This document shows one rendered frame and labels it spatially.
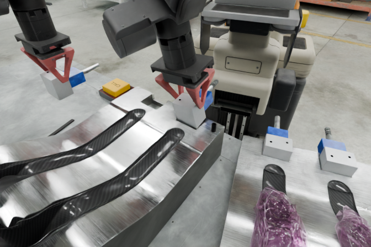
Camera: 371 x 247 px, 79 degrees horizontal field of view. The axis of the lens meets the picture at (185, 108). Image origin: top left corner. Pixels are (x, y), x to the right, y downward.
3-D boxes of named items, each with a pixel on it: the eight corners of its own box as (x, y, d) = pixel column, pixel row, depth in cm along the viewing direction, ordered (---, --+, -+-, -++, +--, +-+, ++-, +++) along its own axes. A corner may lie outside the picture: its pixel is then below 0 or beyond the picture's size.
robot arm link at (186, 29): (190, -12, 32) (171, -15, 36) (148, 5, 30) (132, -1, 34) (198, 35, 36) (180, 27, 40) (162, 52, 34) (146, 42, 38)
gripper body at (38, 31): (42, 57, 42) (24, 16, 38) (17, 43, 47) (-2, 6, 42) (73, 45, 46) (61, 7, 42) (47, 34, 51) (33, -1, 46)
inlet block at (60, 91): (95, 71, 62) (90, 53, 58) (106, 76, 59) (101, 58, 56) (48, 93, 54) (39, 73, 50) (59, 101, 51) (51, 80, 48)
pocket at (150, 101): (154, 105, 59) (153, 93, 56) (170, 112, 56) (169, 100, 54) (141, 113, 56) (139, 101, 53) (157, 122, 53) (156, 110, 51)
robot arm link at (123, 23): (212, -12, 26) (173, -64, 28) (122, 23, 23) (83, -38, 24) (191, 45, 38) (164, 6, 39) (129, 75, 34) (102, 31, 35)
